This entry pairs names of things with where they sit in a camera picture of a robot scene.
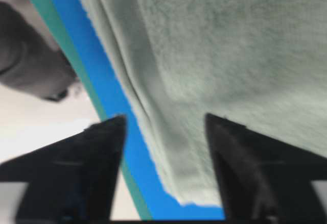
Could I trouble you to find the cream bath towel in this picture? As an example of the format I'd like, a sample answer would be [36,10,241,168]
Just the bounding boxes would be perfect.
[80,0,326,206]

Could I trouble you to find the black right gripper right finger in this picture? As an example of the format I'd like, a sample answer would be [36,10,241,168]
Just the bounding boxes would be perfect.
[205,114,326,223]

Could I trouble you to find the dark round robot base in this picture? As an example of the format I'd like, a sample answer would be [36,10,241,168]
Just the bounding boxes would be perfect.
[1,2,77,102]

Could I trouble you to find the blue table mat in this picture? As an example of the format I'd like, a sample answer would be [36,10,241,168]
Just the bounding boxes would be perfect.
[42,0,226,221]

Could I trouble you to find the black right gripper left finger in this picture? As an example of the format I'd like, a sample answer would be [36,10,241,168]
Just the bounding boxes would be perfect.
[1,115,126,223]

